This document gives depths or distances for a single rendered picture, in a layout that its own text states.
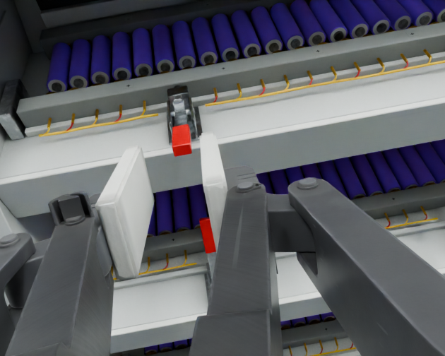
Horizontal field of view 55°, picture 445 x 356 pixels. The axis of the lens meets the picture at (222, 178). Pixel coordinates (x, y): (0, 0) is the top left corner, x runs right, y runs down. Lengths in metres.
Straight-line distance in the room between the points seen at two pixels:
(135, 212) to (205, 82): 0.22
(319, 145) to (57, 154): 0.22
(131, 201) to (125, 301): 0.33
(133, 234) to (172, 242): 0.32
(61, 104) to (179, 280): 0.22
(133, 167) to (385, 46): 0.28
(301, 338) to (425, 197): 0.24
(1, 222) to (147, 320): 0.17
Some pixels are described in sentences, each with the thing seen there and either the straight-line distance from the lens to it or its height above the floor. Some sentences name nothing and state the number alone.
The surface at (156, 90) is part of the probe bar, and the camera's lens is 0.37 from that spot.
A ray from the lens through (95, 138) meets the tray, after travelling 0.38.
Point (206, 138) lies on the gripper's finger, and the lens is 0.19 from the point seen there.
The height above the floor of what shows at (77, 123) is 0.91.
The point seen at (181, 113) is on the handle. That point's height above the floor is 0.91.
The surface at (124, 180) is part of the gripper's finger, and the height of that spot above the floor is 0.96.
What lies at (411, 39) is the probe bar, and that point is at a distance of 0.41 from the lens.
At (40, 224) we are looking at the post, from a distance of 0.46.
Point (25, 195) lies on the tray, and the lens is 0.39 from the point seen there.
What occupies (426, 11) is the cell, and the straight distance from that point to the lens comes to 0.46.
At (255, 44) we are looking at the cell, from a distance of 0.41.
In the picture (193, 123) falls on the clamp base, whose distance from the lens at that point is 0.33.
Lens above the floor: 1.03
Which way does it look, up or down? 29 degrees down
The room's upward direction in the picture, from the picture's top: 10 degrees counter-clockwise
